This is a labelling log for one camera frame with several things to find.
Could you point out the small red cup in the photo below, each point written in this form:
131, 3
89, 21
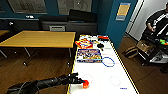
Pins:
86, 84

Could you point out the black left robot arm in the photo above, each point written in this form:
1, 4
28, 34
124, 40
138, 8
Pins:
40, 83

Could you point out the clear round bowl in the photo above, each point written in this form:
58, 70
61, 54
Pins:
110, 81
90, 77

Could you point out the orange game box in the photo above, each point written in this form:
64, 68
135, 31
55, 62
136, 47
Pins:
84, 43

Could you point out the small black item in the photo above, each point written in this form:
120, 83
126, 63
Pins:
100, 45

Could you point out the red bowl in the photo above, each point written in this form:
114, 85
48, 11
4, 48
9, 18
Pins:
103, 38

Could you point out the brown bag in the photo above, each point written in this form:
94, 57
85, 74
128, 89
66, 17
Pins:
131, 52

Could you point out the black cushion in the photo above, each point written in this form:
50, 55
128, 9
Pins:
82, 16

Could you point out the black bench sofa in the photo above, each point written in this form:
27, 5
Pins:
40, 23

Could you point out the cardboard box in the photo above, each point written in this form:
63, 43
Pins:
145, 46

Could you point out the dark framed window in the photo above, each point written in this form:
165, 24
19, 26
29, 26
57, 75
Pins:
75, 6
28, 6

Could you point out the white outlet plate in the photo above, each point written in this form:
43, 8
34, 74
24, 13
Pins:
30, 16

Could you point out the yellow green toy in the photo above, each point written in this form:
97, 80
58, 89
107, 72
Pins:
163, 42

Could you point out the person in dark shirt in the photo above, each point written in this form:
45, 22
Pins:
158, 21

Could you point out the pale yellow wall sign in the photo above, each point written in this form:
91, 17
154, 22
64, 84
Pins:
122, 11

